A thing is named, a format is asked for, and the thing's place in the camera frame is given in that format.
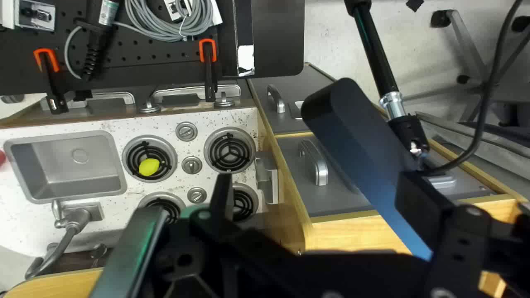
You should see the grey front door handle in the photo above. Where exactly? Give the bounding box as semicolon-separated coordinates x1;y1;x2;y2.
151;80;204;112

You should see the grey stove knob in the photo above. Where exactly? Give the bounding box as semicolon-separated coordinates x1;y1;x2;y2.
175;118;201;143
186;185;209;205
181;153;204;175

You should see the black pegboard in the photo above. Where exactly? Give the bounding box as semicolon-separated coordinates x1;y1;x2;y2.
0;0;241;95

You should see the black tripod pole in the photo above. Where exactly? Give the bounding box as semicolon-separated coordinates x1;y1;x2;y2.
345;0;435;162

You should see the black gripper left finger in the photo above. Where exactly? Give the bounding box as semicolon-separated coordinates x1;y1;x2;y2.
90;205;170;298

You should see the grey toy faucet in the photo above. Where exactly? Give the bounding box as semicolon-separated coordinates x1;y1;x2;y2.
24;196;107;277

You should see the grey toy fridge door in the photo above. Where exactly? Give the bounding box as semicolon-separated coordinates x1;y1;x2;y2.
272;128;516;221
247;62;345;137

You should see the grey metal stand leg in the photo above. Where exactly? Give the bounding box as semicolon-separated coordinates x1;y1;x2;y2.
430;6;530;84

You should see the black hanging cable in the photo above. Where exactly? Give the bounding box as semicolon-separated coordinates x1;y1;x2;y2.
425;0;527;175

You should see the black clamp orange handle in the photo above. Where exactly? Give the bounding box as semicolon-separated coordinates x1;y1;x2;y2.
32;46;72;113
196;36;234;109

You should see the white electrical box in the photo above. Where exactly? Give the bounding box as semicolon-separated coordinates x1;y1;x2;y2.
0;0;57;31

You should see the black glossy panel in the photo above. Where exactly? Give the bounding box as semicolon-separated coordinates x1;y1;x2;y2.
237;0;307;79

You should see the grey toy sink basin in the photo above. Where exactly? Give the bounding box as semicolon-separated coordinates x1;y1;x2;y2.
2;128;130;205

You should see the grey coiled cable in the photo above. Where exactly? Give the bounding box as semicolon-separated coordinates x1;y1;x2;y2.
123;0;226;42

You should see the black ribbed handle tool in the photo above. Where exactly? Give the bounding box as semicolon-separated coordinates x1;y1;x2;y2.
64;0;123;84

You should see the black coil stove burner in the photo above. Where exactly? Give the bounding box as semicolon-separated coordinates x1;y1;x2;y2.
138;191;188;224
122;133;179;183
231;181;262;221
203;127;259;175

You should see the wooden toy kitchen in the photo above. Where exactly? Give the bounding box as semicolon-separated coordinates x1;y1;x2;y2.
0;62;530;298

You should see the silver fridge door handle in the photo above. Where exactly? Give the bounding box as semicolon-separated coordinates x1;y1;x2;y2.
295;138;332;188

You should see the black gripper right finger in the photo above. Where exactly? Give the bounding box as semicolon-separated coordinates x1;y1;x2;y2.
300;75;458;261

